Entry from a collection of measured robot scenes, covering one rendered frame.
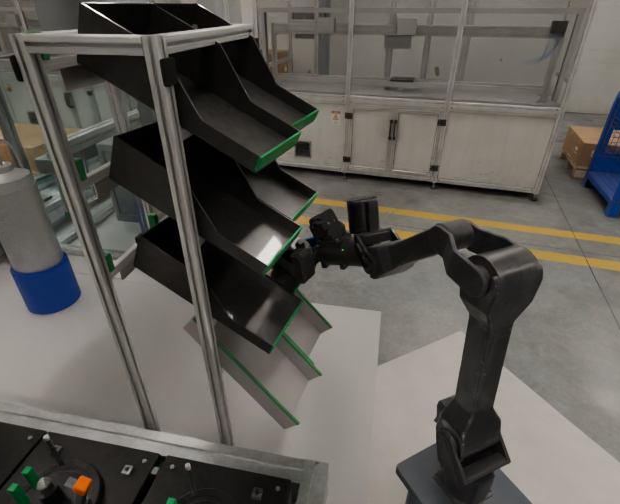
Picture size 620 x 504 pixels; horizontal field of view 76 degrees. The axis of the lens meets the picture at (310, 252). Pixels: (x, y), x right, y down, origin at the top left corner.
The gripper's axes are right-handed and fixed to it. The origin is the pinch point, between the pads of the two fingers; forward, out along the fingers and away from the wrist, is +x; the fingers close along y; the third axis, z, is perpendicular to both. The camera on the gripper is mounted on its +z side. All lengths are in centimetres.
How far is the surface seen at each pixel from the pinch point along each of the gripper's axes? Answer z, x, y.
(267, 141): 24.0, -9.9, 16.1
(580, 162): -92, -62, -474
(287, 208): 10.2, -2.0, 4.1
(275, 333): -8.5, -3.9, 17.8
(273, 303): -5.8, -0.5, 12.6
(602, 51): 13, -95, -846
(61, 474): -24, 26, 47
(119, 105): 37, 68, -18
